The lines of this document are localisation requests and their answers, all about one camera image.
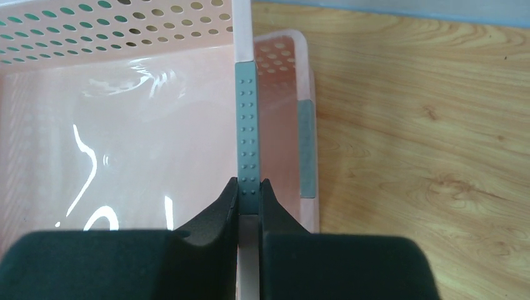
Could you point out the pink perforated plastic basket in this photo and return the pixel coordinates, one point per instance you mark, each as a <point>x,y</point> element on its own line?
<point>119,115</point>

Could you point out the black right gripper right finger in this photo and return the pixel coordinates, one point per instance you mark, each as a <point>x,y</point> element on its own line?
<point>298,264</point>

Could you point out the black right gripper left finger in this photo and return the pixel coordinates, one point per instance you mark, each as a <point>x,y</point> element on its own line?
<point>194,261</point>

